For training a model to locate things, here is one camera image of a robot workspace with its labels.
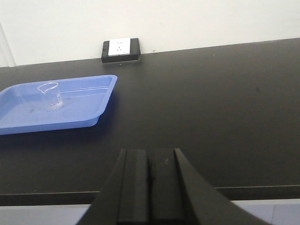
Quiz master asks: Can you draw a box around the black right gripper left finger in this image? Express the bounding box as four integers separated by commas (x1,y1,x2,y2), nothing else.
77,149,149,225

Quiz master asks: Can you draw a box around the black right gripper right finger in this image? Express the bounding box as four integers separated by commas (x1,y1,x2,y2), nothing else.
150,148,266,225

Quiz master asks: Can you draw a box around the white outlet in black box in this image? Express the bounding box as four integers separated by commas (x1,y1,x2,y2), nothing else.
101,38,141,63

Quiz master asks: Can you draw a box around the clear glass beaker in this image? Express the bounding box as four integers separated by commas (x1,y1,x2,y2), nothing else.
37,82,63,111

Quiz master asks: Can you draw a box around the blue plastic tray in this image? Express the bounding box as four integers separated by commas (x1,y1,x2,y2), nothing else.
0,75,118,135

